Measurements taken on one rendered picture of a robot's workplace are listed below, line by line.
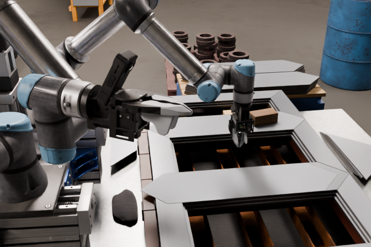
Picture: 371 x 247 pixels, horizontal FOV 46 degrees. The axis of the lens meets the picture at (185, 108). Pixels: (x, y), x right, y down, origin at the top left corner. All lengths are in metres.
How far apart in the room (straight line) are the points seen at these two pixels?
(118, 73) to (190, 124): 1.23
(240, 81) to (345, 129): 0.86
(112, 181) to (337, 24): 3.16
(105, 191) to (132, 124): 1.10
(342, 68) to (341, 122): 2.30
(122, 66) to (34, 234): 0.73
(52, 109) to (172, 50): 0.65
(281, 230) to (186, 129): 0.59
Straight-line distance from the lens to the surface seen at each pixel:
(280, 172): 1.72
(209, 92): 1.45
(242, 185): 1.63
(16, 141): 1.22
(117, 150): 2.07
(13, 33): 1.07
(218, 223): 1.91
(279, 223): 1.94
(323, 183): 1.70
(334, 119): 2.38
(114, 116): 0.82
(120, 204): 1.76
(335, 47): 4.60
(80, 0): 6.93
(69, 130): 0.95
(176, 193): 1.58
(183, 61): 1.46
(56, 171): 1.40
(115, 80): 0.81
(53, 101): 0.88
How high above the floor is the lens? 1.81
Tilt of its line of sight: 27 degrees down
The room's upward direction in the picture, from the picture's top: straight up
